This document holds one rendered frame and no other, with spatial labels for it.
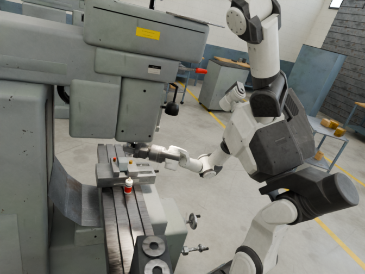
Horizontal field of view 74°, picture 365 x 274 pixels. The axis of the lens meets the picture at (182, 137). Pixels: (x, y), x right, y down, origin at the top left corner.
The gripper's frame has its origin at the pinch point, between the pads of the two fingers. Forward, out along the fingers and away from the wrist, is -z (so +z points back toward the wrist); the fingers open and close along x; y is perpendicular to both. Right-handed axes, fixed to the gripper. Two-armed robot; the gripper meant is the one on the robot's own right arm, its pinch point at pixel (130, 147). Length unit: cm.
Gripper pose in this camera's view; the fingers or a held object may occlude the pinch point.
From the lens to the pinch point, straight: 130.4
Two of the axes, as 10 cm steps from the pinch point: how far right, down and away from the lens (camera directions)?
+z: 9.7, 2.3, 0.2
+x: -0.9, 4.4, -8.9
